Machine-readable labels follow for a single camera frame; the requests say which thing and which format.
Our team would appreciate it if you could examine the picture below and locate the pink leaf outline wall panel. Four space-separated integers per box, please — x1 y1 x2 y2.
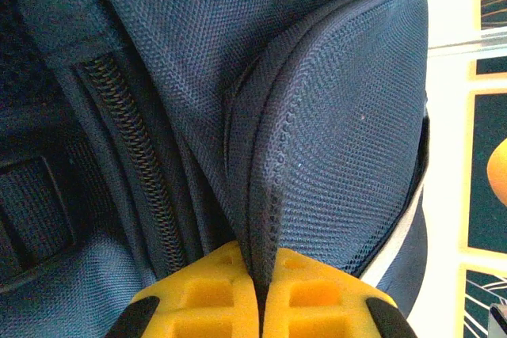
463 268 507 338

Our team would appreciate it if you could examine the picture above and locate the navy blue student backpack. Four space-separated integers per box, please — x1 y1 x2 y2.
0 0 433 338

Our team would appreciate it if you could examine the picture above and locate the yellow oval leaf wall panel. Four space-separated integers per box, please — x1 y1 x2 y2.
468 91 507 255

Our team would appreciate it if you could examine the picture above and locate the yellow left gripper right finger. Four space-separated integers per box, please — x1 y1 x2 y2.
263 246 417 338

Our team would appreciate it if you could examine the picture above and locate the aluminium corner post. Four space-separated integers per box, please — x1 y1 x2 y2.
427 27 507 58

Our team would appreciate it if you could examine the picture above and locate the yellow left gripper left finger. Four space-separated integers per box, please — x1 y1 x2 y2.
105 241 261 338

